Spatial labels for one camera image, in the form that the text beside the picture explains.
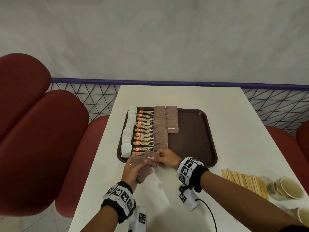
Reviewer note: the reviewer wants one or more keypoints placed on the purple mesh railing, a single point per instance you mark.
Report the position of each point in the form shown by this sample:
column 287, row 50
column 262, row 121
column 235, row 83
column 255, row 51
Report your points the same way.
column 120, row 82

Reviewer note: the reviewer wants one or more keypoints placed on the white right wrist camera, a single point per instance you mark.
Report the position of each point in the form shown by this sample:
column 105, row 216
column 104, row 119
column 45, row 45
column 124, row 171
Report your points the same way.
column 189, row 200

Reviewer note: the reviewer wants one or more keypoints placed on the person's black shirt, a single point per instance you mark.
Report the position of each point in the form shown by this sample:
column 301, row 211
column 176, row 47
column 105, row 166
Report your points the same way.
column 294, row 229

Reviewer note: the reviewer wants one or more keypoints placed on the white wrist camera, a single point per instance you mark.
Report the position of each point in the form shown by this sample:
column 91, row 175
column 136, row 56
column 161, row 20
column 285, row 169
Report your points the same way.
column 138, row 218
column 189, row 200

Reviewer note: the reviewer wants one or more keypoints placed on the row of white sachets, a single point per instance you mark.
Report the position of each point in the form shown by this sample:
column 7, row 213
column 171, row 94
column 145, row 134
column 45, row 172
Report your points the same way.
column 126, row 142

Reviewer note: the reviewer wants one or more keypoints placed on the wristband with marker tags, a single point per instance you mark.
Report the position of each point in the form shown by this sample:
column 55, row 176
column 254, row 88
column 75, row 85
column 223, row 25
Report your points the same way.
column 192, row 172
column 118, row 198

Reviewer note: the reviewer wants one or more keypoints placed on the right wristband with marker tags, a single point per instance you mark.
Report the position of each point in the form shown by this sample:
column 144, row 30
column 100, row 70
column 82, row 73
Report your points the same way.
column 192, row 172

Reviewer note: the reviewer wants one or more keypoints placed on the handful of brown sugar packets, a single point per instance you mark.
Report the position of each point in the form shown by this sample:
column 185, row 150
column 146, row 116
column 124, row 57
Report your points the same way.
column 144, row 172

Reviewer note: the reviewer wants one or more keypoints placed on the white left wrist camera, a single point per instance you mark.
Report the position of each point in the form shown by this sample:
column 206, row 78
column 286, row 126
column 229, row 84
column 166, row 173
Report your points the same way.
column 138, row 218

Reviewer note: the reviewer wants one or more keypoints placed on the red padded chair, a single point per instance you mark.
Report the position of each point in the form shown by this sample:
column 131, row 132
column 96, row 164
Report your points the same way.
column 41, row 147
column 289, row 147

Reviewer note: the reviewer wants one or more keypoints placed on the person's right hand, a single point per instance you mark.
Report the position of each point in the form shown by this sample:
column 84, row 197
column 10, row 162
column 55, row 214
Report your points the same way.
column 171, row 159

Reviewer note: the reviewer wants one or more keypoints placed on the bundle of wooden stir sticks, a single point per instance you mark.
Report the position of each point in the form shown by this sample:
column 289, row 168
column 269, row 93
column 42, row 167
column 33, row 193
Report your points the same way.
column 248, row 181

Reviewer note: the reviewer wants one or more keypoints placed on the person's right forearm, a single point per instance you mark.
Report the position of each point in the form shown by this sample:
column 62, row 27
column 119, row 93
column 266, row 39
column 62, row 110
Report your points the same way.
column 241, row 198

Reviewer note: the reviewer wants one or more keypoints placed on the left wristband with marker tags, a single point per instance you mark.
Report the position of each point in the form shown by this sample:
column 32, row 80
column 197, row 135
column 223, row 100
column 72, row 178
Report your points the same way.
column 118, row 198

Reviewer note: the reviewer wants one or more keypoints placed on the brown plastic tray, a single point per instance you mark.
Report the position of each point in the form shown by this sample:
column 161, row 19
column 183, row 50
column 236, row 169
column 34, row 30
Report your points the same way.
column 193, row 137

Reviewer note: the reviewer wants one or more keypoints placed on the patterned paper cup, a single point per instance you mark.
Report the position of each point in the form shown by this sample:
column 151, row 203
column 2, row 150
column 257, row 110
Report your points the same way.
column 287, row 188
column 303, row 215

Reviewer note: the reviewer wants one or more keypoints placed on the person's left hand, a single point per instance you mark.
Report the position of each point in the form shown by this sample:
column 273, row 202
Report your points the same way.
column 130, row 176

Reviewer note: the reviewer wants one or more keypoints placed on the row of coffee stick packets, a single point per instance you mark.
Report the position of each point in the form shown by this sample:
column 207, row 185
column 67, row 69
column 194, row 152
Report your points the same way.
column 143, row 132

